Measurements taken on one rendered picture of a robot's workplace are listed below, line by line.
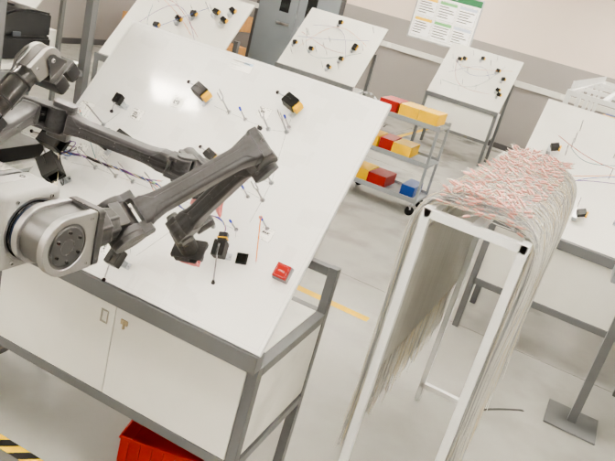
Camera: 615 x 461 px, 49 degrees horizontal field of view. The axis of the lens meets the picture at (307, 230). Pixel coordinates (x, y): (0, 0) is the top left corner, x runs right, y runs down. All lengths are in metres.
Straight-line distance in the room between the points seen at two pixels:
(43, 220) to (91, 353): 1.42
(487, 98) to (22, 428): 9.03
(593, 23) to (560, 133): 7.91
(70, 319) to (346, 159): 1.19
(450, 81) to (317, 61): 2.67
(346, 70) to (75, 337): 6.99
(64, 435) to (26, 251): 1.90
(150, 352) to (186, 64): 1.14
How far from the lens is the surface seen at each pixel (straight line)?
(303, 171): 2.41
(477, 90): 11.06
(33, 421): 3.22
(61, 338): 2.76
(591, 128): 5.21
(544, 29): 13.05
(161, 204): 1.49
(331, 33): 9.62
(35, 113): 2.06
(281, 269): 2.24
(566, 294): 4.82
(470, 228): 2.17
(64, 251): 1.32
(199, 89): 2.60
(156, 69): 2.84
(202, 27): 6.71
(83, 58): 2.96
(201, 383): 2.42
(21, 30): 2.80
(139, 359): 2.54
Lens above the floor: 2.01
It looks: 20 degrees down
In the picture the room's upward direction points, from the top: 15 degrees clockwise
